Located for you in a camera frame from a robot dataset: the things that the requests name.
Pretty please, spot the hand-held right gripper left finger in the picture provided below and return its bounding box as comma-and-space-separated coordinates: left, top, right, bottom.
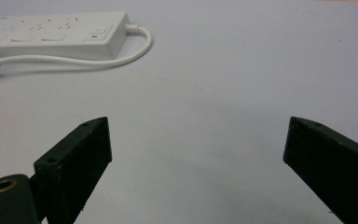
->
33, 116, 113, 224

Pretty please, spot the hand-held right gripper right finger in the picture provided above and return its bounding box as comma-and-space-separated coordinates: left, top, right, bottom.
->
282, 116, 358, 224

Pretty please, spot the white power strip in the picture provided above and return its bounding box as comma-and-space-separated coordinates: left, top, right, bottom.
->
0, 11, 131, 62

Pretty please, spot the white power strip cable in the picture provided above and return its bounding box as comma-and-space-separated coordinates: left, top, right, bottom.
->
0, 24, 154, 69

